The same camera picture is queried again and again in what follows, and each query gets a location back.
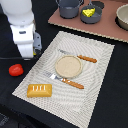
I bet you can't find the yellow toy cheese wedge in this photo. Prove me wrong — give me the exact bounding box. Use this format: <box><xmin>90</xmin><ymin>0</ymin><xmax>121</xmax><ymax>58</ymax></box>
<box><xmin>82</xmin><ymin>8</ymin><xmax>95</xmax><ymax>17</ymax></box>

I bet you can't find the red toy tomato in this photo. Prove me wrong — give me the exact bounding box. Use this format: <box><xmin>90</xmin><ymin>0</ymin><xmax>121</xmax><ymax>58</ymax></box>
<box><xmin>9</xmin><ymin>64</ymin><xmax>24</xmax><ymax>76</ymax></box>

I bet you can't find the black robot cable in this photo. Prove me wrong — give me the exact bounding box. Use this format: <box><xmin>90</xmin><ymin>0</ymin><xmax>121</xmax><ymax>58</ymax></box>
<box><xmin>0</xmin><ymin>55</ymin><xmax>23</xmax><ymax>62</ymax></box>

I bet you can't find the orange toy bread loaf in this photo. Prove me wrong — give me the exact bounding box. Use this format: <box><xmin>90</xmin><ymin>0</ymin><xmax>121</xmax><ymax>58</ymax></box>
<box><xmin>27</xmin><ymin>84</ymin><xmax>52</xmax><ymax>97</ymax></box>

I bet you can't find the beige bowl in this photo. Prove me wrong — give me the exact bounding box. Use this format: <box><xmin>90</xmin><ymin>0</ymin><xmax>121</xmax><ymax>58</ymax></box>
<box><xmin>116</xmin><ymin>4</ymin><xmax>128</xmax><ymax>30</ymax></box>

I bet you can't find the beige woven placemat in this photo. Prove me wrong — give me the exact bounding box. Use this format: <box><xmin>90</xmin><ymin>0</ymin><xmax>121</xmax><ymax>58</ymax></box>
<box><xmin>13</xmin><ymin>31</ymin><xmax>114</xmax><ymax>128</ymax></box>

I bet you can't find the grey toy saucepan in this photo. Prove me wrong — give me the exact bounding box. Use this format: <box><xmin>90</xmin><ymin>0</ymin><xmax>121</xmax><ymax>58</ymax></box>
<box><xmin>80</xmin><ymin>2</ymin><xmax>102</xmax><ymax>24</ymax></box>

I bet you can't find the round beige toy plate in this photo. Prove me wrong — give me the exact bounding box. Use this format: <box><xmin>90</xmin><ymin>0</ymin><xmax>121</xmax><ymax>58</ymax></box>
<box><xmin>55</xmin><ymin>55</ymin><xmax>83</xmax><ymax>78</ymax></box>

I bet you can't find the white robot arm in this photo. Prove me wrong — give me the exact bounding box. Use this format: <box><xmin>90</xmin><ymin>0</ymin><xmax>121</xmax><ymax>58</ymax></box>
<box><xmin>0</xmin><ymin>0</ymin><xmax>42</xmax><ymax>59</ymax></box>

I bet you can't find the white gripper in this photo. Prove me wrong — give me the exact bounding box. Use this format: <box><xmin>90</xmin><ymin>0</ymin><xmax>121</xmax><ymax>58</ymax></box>
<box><xmin>11</xmin><ymin>24</ymin><xmax>42</xmax><ymax>59</ymax></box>

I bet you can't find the grey toy pot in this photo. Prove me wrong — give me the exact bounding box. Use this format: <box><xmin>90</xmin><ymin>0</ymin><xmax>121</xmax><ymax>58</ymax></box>
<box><xmin>56</xmin><ymin>0</ymin><xmax>84</xmax><ymax>19</ymax></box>

